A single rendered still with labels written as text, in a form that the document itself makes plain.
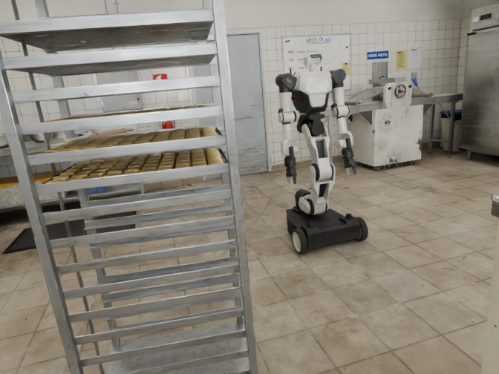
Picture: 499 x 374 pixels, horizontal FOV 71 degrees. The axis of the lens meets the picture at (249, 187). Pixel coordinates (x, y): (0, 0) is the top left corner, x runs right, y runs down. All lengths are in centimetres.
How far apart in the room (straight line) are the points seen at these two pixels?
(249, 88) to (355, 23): 193
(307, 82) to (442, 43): 460
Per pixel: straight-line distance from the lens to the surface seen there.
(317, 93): 279
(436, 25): 704
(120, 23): 114
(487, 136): 577
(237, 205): 114
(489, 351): 154
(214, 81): 111
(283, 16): 561
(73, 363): 146
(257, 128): 542
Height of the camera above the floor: 129
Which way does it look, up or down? 16 degrees down
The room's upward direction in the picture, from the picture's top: 5 degrees counter-clockwise
